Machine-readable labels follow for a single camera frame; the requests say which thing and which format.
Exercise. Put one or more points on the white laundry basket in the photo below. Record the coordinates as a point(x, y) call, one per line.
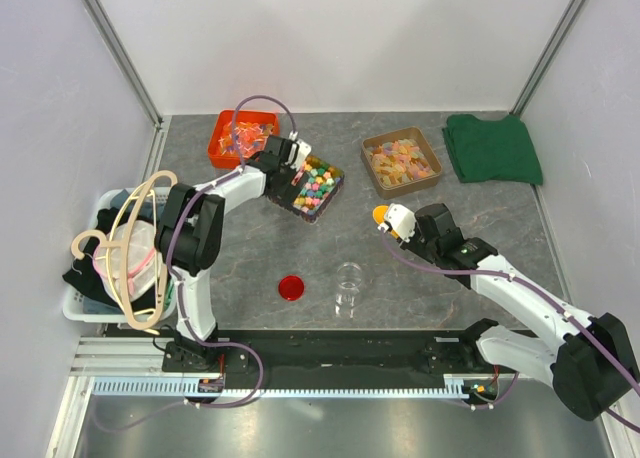
point(76, 307)

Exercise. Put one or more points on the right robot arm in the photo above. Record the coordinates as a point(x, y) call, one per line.
point(587, 361)

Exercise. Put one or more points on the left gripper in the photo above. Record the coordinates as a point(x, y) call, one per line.
point(284, 193)

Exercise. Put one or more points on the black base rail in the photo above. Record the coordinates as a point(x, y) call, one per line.
point(430, 352)

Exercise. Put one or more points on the clear glass jar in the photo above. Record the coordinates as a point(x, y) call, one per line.
point(348, 284)

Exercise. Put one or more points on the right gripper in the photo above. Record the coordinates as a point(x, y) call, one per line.
point(411, 245)

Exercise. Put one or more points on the brown gummy candy box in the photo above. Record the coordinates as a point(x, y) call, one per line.
point(400, 162)

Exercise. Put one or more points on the orange candy box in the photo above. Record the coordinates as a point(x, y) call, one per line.
point(252, 128)

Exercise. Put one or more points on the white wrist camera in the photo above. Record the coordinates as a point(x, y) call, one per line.
point(299, 151)
point(402, 220)

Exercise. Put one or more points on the white cable duct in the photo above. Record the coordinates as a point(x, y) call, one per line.
point(123, 386)

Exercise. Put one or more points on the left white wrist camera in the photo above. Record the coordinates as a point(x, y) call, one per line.
point(299, 151)

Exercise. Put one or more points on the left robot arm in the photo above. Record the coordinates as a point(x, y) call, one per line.
point(190, 232)

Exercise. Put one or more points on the yellow plastic scoop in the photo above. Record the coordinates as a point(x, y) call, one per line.
point(378, 215)

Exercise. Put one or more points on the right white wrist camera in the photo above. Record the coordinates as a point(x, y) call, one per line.
point(402, 220)

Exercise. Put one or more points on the star candy tin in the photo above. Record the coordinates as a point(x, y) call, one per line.
point(307, 191)

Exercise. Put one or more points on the red jar lid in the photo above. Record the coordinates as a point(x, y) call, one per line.
point(291, 287)

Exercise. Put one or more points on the green folded cloth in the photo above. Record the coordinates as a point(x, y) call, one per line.
point(491, 150)

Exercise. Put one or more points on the beige clothes hanger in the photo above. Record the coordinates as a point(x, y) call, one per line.
point(117, 246)

